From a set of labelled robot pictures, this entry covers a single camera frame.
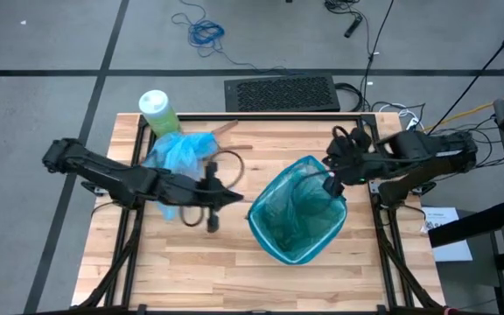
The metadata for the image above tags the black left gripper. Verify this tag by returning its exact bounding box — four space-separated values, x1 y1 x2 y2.
159 161 245 212

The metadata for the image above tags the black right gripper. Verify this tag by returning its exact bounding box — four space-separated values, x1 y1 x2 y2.
324 126 388 186

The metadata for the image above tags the white plastic trash bin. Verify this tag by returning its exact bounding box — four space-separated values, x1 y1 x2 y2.
246 155 348 266

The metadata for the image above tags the teal trash bag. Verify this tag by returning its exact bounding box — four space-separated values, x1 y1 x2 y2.
246 155 348 266

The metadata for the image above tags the light blue trash bag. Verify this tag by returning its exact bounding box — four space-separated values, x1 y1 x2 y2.
141 131 221 222

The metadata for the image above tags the black perforated computer case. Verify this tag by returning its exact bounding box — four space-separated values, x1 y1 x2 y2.
224 73 341 113

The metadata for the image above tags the green disinfecting wipes canister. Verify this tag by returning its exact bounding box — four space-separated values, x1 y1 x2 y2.
137 89 183 138

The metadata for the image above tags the white paper sheet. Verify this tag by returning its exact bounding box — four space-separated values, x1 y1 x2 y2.
420 206 474 263

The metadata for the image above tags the black power brick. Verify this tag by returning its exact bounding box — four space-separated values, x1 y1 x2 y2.
343 16 363 39

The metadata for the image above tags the thick yellow cable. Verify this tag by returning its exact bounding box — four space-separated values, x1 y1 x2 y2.
442 93 504 124

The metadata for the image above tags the blue cable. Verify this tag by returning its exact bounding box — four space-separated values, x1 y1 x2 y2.
171 0 306 76

